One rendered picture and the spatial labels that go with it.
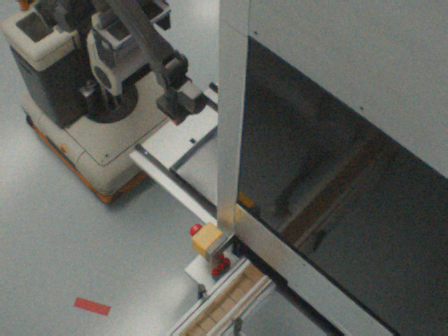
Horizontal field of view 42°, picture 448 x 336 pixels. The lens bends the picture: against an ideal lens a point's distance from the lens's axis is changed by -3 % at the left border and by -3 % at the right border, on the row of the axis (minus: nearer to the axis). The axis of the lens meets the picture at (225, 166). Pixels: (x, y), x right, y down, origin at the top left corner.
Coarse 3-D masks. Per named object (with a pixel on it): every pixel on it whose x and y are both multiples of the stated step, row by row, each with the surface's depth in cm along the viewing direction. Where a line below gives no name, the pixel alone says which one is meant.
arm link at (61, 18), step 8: (64, 0) 164; (72, 0) 162; (80, 0) 165; (88, 0) 170; (56, 8) 166; (64, 8) 166; (72, 8) 165; (80, 8) 168; (56, 16) 171; (64, 16) 166; (72, 16) 169; (64, 24) 171; (72, 24) 170
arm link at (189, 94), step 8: (184, 56) 151; (184, 72) 155; (160, 80) 151; (176, 80) 153; (184, 80) 153; (168, 88) 153; (176, 88) 152; (184, 88) 152; (192, 88) 152; (184, 96) 153; (192, 96) 151; (200, 96) 152; (184, 104) 154; (192, 104) 152; (200, 104) 154; (192, 112) 154; (200, 112) 157
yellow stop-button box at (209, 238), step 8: (208, 224) 163; (200, 232) 161; (208, 232) 161; (216, 232) 161; (192, 240) 161; (200, 240) 160; (208, 240) 160; (216, 240) 160; (224, 240) 160; (200, 248) 161; (208, 248) 159; (216, 248) 159; (208, 256) 160
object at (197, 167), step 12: (216, 132) 195; (204, 144) 193; (216, 144) 193; (180, 156) 186; (192, 156) 190; (204, 156) 190; (216, 156) 191; (180, 168) 188; (192, 168) 188; (204, 168) 188; (216, 168) 188; (192, 180) 186; (204, 180) 186; (216, 180) 186; (204, 192) 184; (216, 192) 184; (216, 204) 180
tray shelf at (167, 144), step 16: (208, 96) 202; (208, 112) 199; (176, 128) 196; (192, 128) 196; (208, 128) 196; (144, 144) 193; (160, 144) 193; (176, 144) 193; (192, 144) 193; (144, 160) 190; (160, 160) 190; (160, 176) 187; (176, 192) 184; (192, 208) 182
